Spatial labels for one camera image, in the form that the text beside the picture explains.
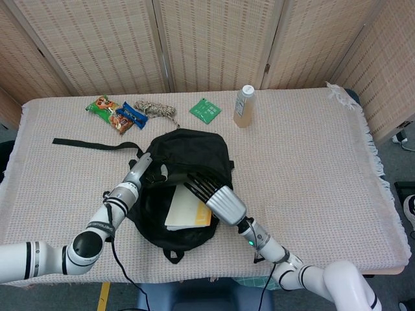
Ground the dark blue chair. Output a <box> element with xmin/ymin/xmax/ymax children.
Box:
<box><xmin>343</xmin><ymin>87</ymin><xmax>361</xmax><ymax>108</ymax></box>

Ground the woven rattan folding screen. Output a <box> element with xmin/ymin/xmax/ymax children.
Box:
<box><xmin>0</xmin><ymin>0</ymin><xmax>415</xmax><ymax>143</ymax></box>

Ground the white yellow Lexicon book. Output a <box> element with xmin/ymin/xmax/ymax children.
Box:
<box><xmin>164</xmin><ymin>184</ymin><xmax>213</xmax><ymax>231</ymax></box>

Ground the blue snack bar wrapper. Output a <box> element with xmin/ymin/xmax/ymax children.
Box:
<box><xmin>115</xmin><ymin>101</ymin><xmax>149</xmax><ymax>130</ymax></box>

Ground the clear bottle with yellowish drink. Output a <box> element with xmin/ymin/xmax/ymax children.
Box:
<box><xmin>233</xmin><ymin>84</ymin><xmax>255</xmax><ymax>129</ymax></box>

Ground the green flat packet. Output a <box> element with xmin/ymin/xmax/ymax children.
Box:
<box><xmin>189</xmin><ymin>97</ymin><xmax>223</xmax><ymax>125</ymax></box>

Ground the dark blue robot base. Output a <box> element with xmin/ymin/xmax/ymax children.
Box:
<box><xmin>136</xmin><ymin>280</ymin><xmax>273</xmax><ymax>311</ymax></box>

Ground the yellow floor tape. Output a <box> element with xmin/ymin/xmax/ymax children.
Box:
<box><xmin>97</xmin><ymin>281</ymin><xmax>112</xmax><ymax>311</ymax></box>

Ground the green orange snack bag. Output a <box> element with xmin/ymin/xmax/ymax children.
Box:
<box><xmin>85</xmin><ymin>95</ymin><xmax>134</xmax><ymax>136</ymax></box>

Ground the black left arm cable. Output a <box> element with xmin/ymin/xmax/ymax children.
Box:
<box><xmin>102</xmin><ymin>192</ymin><xmax>150</xmax><ymax>311</ymax></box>

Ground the beige black rope bundle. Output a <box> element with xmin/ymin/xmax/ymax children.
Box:
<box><xmin>134</xmin><ymin>100</ymin><xmax>181</xmax><ymax>130</ymax></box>

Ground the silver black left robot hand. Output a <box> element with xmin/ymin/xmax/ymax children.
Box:
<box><xmin>122</xmin><ymin>152</ymin><xmax>169</xmax><ymax>192</ymax></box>

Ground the black box on floor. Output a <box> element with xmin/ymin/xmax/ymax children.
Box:
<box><xmin>394</xmin><ymin>181</ymin><xmax>415</xmax><ymax>208</ymax></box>

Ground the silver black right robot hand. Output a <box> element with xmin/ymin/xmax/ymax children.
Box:
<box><xmin>184</xmin><ymin>172</ymin><xmax>248</xmax><ymax>226</ymax></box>

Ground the black fabric backpack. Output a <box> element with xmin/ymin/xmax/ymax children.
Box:
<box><xmin>53</xmin><ymin>128</ymin><xmax>235</xmax><ymax>265</ymax></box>

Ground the thin right arm cable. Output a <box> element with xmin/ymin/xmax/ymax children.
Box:
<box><xmin>251</xmin><ymin>220</ymin><xmax>277</xmax><ymax>311</ymax></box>

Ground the green cutting mat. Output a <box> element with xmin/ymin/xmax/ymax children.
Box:
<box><xmin>233</xmin><ymin>275</ymin><xmax>279</xmax><ymax>292</ymax></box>

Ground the pale pink woven tablecloth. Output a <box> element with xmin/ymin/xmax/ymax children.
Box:
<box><xmin>0</xmin><ymin>82</ymin><xmax>412</xmax><ymax>288</ymax></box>

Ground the white black sneaker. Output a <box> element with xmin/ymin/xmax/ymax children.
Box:
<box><xmin>403</xmin><ymin>194</ymin><xmax>415</xmax><ymax>233</ymax></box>

